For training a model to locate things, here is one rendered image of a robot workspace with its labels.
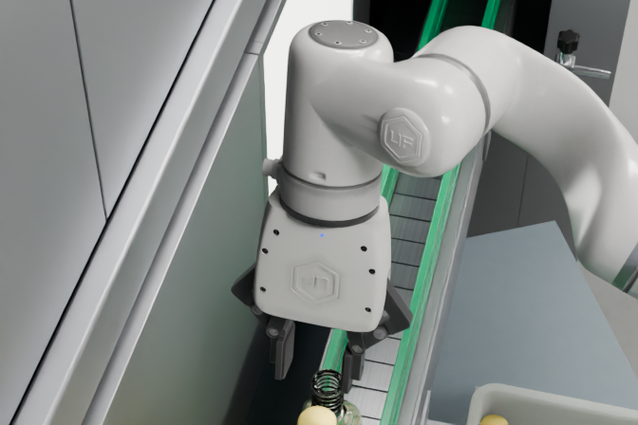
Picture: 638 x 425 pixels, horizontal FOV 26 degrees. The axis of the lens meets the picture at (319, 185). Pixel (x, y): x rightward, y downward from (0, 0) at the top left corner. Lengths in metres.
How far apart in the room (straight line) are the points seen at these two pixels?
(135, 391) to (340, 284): 0.18
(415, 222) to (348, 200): 0.74
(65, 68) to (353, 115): 0.19
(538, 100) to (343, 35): 0.15
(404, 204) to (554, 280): 0.24
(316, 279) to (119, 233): 0.15
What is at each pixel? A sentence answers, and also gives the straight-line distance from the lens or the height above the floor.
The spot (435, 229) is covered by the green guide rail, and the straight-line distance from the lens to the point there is 1.61.
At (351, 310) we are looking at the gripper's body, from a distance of 1.05.
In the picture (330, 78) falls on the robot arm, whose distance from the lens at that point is 0.94.
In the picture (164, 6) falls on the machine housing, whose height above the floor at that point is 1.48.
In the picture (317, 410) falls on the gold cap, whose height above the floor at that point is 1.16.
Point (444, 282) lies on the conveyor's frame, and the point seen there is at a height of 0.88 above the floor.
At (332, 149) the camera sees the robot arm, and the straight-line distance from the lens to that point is 0.97.
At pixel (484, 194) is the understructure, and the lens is 2.31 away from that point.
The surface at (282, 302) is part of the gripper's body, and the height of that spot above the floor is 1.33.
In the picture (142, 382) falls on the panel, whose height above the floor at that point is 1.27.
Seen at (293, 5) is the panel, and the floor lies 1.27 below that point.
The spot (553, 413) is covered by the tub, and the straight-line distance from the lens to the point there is 1.64.
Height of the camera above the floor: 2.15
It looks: 46 degrees down
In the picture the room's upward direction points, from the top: straight up
